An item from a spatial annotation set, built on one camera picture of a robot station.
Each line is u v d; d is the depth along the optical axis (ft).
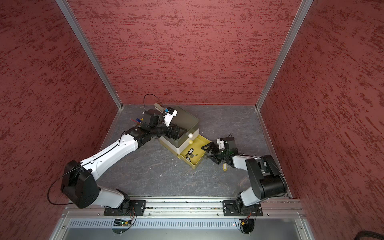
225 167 2.90
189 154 3.02
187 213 2.43
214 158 2.73
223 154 2.57
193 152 3.07
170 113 2.29
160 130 2.22
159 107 3.83
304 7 2.33
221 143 2.88
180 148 2.67
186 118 2.84
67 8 2.33
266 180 1.51
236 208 2.20
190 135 2.67
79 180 1.35
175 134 2.31
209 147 2.72
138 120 3.12
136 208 2.43
